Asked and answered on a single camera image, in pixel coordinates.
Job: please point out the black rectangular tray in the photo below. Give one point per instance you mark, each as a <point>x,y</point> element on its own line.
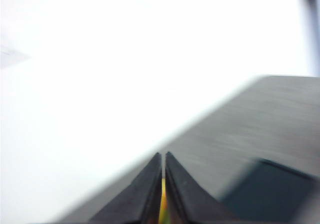
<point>270,196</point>

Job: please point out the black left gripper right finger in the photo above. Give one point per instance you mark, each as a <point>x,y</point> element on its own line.
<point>190,204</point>

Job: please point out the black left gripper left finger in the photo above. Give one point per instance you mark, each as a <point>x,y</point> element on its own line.
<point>135,204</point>

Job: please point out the yellow banana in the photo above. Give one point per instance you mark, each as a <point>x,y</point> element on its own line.
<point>163,204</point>

